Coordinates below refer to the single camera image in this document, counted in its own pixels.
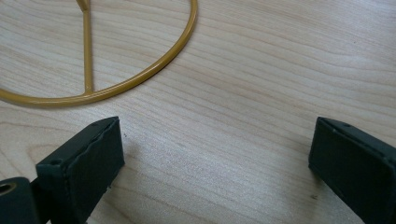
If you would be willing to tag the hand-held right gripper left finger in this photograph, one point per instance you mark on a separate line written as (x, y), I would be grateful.
(81, 168)

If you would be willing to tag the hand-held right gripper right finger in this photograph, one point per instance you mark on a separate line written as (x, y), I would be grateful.
(355, 168)

